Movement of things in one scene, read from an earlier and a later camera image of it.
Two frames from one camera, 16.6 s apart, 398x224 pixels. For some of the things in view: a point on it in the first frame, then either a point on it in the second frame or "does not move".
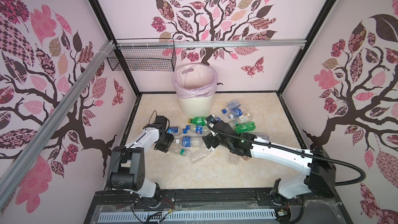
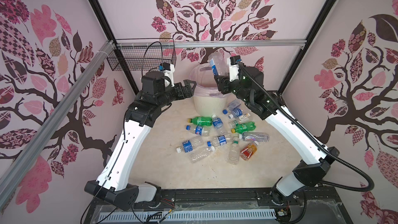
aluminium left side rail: (16, 162) does not move
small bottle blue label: (173, 129) to (219, 61)
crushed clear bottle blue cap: (231, 106) does not move
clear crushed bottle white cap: (200, 154) does not move
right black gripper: (210, 138) to (223, 85)
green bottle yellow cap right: (245, 127) does not move
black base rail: (245, 199) does not move
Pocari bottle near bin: (237, 112) does not move
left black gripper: (170, 139) to (189, 92)
